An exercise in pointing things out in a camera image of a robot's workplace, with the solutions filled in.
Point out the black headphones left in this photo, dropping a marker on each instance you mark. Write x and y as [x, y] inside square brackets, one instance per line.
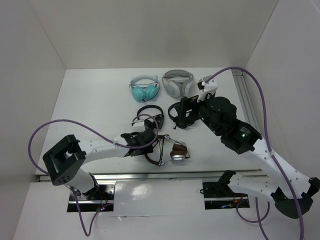
[157, 117]

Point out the grey white headphones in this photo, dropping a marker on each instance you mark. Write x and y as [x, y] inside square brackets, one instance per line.
[178, 83]

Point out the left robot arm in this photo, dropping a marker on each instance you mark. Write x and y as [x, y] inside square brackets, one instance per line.
[65, 159]

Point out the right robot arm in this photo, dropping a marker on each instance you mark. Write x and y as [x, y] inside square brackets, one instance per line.
[290, 190]

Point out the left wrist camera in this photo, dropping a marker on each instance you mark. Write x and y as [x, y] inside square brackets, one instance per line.
[138, 126]

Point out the aluminium rail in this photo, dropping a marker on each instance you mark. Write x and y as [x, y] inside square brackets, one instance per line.
[165, 175]
[245, 99]

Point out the aluminium rail right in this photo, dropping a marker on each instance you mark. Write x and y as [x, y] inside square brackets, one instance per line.
[245, 99]

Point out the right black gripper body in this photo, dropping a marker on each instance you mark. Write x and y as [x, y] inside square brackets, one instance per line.
[203, 108]

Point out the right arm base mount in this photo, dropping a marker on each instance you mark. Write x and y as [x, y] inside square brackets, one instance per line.
[217, 195]

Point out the teal headphones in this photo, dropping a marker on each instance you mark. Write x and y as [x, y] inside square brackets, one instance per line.
[146, 91]

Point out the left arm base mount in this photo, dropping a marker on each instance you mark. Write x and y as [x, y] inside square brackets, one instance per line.
[100, 197]

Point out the brown silver headphones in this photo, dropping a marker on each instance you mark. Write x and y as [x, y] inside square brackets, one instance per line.
[179, 151]

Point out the black headphones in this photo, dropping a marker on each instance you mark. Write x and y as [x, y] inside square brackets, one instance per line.
[175, 118]
[157, 117]

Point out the black headphones right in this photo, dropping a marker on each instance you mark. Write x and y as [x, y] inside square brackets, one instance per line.
[175, 118]

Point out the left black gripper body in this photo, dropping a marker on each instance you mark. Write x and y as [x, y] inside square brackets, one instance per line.
[146, 149]

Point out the aluminium rail front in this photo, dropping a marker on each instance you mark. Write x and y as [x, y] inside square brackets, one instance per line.
[165, 175]

